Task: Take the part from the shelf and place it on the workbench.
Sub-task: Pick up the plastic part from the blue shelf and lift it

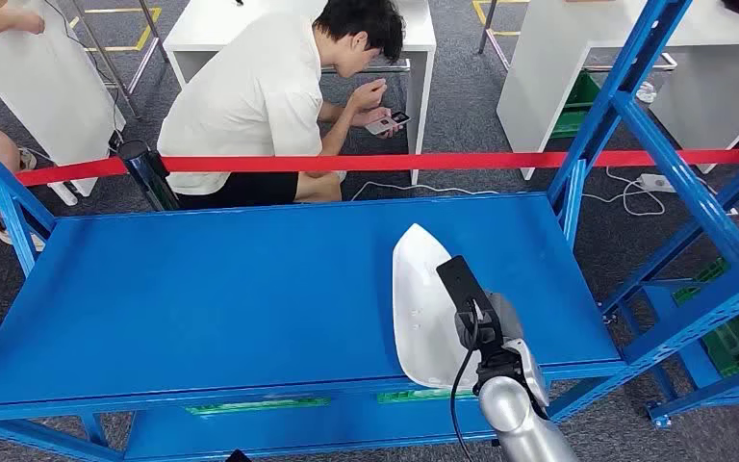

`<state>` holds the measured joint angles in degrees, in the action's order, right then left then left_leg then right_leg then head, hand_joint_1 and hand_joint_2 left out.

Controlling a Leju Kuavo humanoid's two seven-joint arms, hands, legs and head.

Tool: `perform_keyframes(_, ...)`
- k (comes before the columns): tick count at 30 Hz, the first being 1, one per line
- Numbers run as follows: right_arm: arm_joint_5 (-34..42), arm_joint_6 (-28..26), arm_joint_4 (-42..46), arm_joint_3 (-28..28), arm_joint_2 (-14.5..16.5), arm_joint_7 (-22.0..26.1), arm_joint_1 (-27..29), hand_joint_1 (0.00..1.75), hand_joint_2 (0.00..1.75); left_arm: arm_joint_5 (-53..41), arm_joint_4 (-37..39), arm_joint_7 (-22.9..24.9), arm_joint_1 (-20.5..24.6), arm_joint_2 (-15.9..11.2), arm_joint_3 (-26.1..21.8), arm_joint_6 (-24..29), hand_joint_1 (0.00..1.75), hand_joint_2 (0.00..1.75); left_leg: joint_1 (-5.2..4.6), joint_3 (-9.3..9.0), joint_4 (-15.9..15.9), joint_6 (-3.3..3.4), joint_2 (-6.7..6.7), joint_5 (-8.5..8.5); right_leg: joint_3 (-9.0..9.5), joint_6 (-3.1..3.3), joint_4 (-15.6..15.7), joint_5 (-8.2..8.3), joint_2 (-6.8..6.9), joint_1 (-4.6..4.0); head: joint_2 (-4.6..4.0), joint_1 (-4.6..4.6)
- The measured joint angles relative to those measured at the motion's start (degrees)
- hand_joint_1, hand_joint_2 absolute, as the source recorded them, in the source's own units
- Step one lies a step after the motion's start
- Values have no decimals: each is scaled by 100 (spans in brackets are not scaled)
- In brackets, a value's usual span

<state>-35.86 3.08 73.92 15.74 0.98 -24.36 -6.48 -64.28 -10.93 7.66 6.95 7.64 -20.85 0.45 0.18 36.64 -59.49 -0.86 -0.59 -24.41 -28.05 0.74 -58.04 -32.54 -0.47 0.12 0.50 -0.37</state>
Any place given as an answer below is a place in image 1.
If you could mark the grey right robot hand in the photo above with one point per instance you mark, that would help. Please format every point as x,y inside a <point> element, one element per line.
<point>508,315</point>

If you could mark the white curved shell part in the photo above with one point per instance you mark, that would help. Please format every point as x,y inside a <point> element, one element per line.
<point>420,306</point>

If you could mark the blue metal shelf rack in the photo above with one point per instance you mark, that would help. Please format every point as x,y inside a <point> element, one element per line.
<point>659,306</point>
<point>248,293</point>

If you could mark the red barrier tape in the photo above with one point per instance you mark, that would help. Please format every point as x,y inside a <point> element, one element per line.
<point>408,162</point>

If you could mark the smartphone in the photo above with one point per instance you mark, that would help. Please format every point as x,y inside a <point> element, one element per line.
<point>387,123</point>

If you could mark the yellow floor tape square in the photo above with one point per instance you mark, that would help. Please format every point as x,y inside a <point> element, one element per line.
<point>145,35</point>
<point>481,16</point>

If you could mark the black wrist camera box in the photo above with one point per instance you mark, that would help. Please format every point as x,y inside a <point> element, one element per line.
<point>462,284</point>

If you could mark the steel table frame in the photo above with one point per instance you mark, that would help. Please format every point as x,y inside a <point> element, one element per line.
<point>487,25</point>
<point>105,60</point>

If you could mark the black stanchion post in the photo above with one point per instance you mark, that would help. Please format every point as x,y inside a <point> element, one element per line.
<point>146,175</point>

